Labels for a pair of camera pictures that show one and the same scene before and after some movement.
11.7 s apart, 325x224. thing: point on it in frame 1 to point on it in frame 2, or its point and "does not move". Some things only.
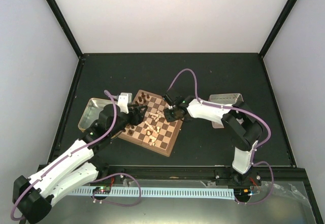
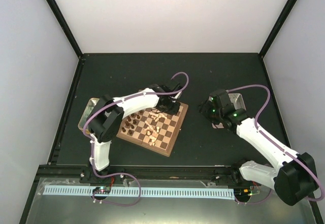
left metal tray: (95, 106) does not move
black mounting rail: (287, 174) does not move
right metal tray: (229, 99) does not move
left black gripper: (136, 117) to (173, 112)
